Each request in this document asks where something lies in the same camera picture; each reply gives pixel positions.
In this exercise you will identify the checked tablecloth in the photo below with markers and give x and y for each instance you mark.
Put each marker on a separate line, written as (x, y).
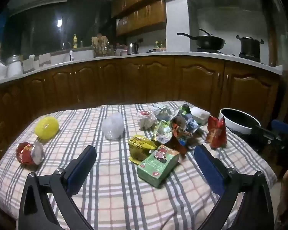
(110, 196)

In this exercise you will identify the white bowl with dark inside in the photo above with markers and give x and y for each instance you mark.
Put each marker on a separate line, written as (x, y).
(237, 122)

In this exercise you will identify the red and silver wrapper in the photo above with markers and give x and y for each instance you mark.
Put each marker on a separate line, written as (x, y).
(26, 153)

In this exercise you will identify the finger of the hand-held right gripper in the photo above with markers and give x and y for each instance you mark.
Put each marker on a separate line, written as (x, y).
(282, 126)

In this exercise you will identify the green carton box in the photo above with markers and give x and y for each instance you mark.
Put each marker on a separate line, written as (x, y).
(158, 165)

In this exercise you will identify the yellow bottle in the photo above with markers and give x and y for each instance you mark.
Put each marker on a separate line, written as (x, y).
(74, 40)

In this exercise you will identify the steel kettle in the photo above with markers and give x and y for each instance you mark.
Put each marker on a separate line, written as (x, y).
(132, 48)

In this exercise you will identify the gas stove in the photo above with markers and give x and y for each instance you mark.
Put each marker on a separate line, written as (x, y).
(250, 58)

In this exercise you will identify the blue and white wrapper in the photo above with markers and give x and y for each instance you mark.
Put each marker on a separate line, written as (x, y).
(191, 123)

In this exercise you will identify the yellow snack packet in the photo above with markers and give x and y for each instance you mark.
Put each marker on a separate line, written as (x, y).
(140, 148)

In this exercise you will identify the wooden wall cabinets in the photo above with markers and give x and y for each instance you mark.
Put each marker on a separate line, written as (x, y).
(139, 7)

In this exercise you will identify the white foam block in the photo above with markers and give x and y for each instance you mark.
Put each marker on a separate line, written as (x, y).
(199, 115)

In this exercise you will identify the orange snack wrapper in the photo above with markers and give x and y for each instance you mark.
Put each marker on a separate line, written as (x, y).
(180, 134)

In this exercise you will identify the wooden base cabinets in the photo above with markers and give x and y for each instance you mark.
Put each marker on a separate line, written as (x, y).
(158, 79)

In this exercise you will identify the white jar with metal lid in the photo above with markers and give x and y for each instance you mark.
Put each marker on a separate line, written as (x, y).
(14, 66)

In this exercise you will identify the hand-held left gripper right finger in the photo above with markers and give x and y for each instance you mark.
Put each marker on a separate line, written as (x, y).
(210, 170)

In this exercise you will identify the black wok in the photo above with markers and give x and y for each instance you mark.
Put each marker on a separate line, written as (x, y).
(210, 42)

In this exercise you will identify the silver green foil wrapper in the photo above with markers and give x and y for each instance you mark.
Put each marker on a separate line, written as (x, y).
(162, 130)

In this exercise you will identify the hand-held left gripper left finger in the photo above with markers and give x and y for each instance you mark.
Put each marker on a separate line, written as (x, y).
(82, 170)

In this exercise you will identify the black cooking pot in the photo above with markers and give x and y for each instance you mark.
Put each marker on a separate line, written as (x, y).
(249, 46)

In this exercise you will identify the red snack packet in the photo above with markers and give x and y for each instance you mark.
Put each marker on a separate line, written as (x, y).
(216, 133)

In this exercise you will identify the small white bottle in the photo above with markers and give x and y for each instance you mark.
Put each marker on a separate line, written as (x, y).
(71, 55)

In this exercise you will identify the utensil holder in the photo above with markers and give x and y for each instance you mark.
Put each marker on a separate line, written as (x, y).
(99, 46)

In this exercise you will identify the white crumpled plastic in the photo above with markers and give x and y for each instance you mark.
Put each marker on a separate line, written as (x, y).
(113, 127)

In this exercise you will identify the grey crumpled wrapper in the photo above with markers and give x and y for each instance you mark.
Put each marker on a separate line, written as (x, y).
(162, 111)

